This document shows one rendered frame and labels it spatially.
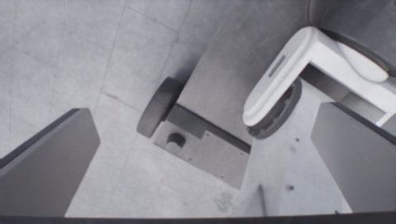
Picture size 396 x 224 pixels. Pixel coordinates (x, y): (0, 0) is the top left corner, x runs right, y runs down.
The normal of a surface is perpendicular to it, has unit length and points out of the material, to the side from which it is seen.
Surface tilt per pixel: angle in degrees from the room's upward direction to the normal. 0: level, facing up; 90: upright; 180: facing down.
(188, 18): 0
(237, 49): 0
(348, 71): 23
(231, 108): 0
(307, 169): 60
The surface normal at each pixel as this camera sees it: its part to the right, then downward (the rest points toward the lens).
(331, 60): -0.15, 0.41
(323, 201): 0.35, -0.46
